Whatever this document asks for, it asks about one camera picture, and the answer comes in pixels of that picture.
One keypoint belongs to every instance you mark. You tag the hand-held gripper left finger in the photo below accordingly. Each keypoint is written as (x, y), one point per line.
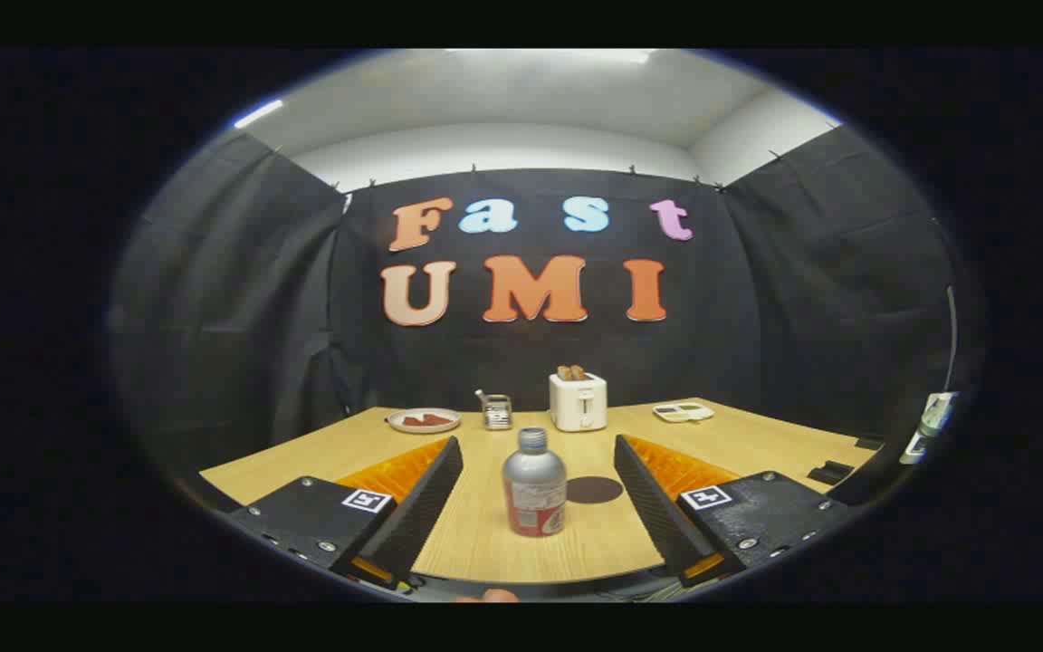
(426, 507)

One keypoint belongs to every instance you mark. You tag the thin grey pole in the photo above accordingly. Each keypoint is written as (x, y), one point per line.
(952, 335)

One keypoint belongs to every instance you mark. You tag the white device on stand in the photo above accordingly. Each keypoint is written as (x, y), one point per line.
(933, 417)

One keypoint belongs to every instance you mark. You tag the black table clamp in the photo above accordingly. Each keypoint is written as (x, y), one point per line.
(830, 473)
(869, 444)

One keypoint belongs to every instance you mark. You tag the white plate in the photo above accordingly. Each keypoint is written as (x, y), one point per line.
(395, 424)

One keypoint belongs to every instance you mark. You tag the ceiling light strip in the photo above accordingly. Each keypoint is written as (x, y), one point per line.
(258, 114)
(576, 56)

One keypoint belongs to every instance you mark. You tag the white compartment tray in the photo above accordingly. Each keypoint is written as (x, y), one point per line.
(683, 413)

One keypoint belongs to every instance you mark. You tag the white toaster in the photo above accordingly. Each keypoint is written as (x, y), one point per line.
(578, 406)

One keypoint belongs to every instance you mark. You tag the red-brown food pieces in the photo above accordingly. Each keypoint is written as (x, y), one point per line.
(426, 419)

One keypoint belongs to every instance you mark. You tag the silver juice bottle red label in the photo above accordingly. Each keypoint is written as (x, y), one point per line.
(534, 484)

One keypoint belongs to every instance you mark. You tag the dark brown round coaster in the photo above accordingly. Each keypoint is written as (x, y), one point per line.
(595, 490)

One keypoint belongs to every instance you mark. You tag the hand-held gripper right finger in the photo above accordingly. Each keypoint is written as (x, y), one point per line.
(653, 507)

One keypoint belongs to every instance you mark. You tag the wooden table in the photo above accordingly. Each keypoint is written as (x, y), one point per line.
(485, 548)

